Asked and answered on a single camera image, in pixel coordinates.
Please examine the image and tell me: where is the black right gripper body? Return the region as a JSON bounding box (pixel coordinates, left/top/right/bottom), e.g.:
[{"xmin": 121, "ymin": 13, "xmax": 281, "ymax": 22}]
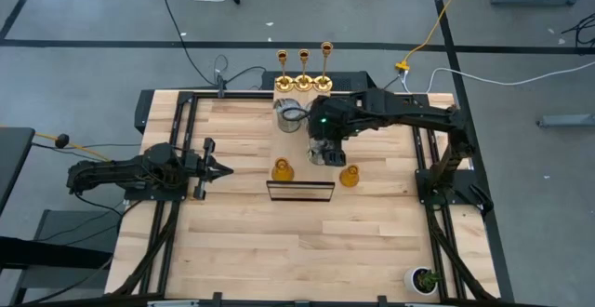
[{"xmin": 323, "ymin": 138, "xmax": 348, "ymax": 167}]

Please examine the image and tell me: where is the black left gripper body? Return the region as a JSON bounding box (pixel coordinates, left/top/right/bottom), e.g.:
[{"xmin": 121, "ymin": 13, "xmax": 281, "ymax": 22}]
[{"xmin": 183, "ymin": 138, "xmax": 216, "ymax": 201}]

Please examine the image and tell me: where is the amber ribbed glass candle holder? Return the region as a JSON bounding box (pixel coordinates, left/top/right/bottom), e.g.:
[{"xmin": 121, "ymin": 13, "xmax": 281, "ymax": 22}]
[
  {"xmin": 271, "ymin": 157, "xmax": 296, "ymax": 182},
  {"xmin": 337, "ymin": 164, "xmax": 361, "ymax": 189}
]

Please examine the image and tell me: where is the tall brass candlestick holder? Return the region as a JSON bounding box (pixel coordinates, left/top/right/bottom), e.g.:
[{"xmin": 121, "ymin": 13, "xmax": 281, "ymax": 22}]
[
  {"xmin": 294, "ymin": 48, "xmax": 315, "ymax": 93},
  {"xmin": 312, "ymin": 41, "xmax": 335, "ymax": 93},
  {"xmin": 274, "ymin": 49, "xmax": 296, "ymax": 93}
]

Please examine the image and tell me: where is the black control box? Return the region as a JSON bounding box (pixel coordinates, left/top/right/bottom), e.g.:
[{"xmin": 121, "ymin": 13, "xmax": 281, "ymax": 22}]
[{"xmin": 133, "ymin": 88, "xmax": 155, "ymax": 135}]

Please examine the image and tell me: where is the small plant in white pot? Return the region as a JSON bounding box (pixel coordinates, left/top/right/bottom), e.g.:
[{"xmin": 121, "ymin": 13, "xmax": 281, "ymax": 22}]
[{"xmin": 403, "ymin": 266, "xmax": 442, "ymax": 297}]

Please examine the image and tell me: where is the black side desk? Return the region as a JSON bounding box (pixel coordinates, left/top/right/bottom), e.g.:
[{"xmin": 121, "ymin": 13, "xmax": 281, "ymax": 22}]
[{"xmin": 0, "ymin": 127, "xmax": 36, "ymax": 215}]

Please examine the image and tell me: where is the grey desk foot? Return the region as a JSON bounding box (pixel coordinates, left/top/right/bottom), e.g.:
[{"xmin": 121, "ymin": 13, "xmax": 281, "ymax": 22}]
[{"xmin": 537, "ymin": 113, "xmax": 595, "ymax": 128}]

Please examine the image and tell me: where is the wooden shelf riser black frame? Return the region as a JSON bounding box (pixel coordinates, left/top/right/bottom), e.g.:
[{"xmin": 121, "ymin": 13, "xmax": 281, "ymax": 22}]
[{"xmin": 265, "ymin": 77, "xmax": 337, "ymax": 204}]

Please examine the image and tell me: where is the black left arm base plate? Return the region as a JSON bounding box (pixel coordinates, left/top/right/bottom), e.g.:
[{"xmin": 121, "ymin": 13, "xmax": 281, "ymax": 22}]
[{"xmin": 123, "ymin": 165, "xmax": 192, "ymax": 202}]

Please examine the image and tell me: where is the black table rail frame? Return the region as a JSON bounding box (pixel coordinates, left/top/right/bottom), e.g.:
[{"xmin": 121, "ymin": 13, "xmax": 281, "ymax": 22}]
[{"xmin": 111, "ymin": 90, "xmax": 503, "ymax": 304}]

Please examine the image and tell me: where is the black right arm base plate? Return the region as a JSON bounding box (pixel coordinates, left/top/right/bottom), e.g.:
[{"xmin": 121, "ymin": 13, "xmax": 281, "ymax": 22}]
[{"xmin": 415, "ymin": 167, "xmax": 494, "ymax": 215}]

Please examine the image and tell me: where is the yellow extension cable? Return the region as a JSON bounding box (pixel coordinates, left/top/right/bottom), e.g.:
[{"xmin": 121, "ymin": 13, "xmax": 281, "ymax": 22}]
[{"xmin": 394, "ymin": 0, "xmax": 471, "ymax": 73}]

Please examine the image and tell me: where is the black floor cable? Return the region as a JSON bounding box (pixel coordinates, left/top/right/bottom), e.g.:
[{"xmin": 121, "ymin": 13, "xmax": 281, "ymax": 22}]
[{"xmin": 156, "ymin": 0, "xmax": 222, "ymax": 87}]

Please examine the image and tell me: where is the white power cable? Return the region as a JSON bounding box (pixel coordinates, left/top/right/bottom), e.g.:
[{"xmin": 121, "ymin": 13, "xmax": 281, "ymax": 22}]
[{"xmin": 402, "ymin": 60, "xmax": 595, "ymax": 95}]

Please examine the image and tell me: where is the black cable bunch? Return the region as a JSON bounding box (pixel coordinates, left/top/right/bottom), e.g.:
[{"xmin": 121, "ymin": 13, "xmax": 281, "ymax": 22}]
[{"xmin": 561, "ymin": 12, "xmax": 595, "ymax": 47}]

